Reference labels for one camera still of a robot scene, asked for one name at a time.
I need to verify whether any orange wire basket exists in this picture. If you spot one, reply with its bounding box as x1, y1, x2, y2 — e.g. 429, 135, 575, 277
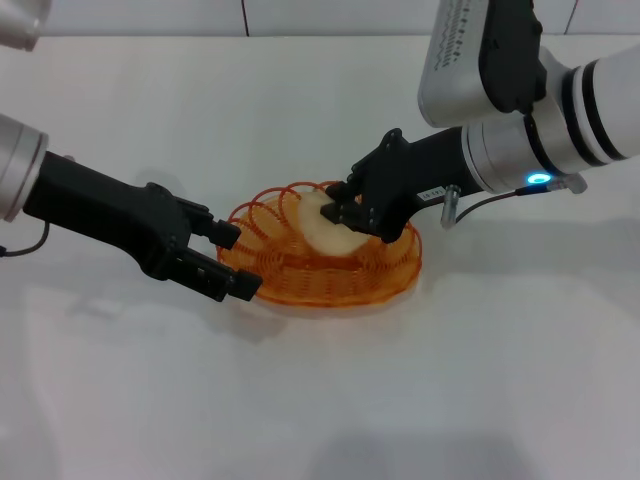
218, 180, 424, 308

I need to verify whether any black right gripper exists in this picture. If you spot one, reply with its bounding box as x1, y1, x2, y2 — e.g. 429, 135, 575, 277
319, 128, 480, 244

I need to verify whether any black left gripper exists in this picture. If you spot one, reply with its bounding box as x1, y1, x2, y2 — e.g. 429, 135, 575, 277
22, 151, 264, 304

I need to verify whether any beige swirl bread bun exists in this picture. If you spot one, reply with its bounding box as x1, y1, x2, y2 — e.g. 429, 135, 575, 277
298, 188, 369, 258

